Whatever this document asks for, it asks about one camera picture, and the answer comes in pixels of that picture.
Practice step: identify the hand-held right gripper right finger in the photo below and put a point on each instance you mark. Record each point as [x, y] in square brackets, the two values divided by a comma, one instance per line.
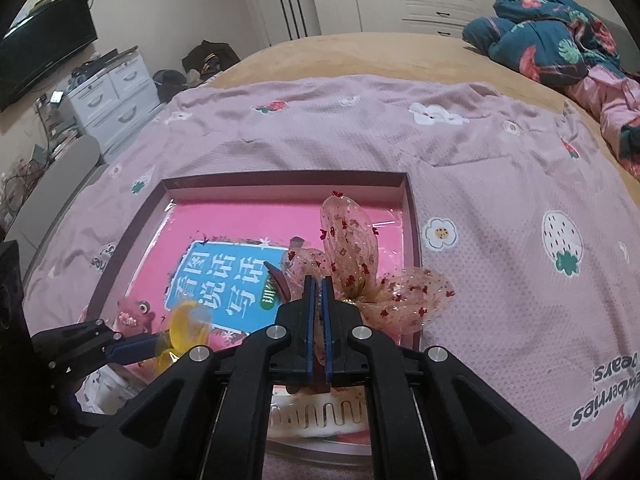
[327, 327]

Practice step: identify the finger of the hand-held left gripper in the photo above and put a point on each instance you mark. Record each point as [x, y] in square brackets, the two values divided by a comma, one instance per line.
[80, 335]
[135, 348]

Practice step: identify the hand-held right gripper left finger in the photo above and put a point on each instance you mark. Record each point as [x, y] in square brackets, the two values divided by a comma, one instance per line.
[310, 325]

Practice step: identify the pink monster hair clip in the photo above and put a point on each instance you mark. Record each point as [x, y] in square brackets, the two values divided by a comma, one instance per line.
[132, 312]

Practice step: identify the yellow transparent hair clip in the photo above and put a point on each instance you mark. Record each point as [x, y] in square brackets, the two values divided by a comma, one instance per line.
[182, 320]

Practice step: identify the white hair claw clip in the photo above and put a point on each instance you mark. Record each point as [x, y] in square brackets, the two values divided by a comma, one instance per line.
[320, 417]

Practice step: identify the beige dotted organza hair bow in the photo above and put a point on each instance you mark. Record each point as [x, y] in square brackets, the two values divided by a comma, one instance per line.
[350, 240]

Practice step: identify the brown shallow cardboard box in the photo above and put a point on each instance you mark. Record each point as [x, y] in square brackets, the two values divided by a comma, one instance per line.
[280, 180]

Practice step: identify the pink book with blue label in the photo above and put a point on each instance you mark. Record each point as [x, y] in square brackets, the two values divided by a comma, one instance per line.
[225, 220]

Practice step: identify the grey bed footboard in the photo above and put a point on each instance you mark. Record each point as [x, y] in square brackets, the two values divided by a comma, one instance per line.
[55, 185]

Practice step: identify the purple strawberry print blanket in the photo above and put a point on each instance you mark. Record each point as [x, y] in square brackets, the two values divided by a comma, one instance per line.
[500, 185]

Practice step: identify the white drawer cabinet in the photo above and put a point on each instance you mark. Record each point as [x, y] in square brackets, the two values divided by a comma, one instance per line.
[120, 95]

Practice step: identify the dark cloth bundle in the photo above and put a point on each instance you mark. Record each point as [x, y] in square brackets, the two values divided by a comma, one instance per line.
[170, 85]

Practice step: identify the tan bed sheet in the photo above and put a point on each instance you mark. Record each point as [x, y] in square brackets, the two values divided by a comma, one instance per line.
[375, 52]

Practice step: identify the black flat screen television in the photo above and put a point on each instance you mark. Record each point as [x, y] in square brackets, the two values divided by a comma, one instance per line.
[40, 55]

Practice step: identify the black bag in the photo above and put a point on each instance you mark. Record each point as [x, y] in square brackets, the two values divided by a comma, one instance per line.
[210, 57]

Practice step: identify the white door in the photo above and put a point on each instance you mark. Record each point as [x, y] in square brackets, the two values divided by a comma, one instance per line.
[280, 15]

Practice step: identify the teal floral quilt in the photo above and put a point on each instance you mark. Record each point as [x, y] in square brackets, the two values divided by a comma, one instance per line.
[530, 35]

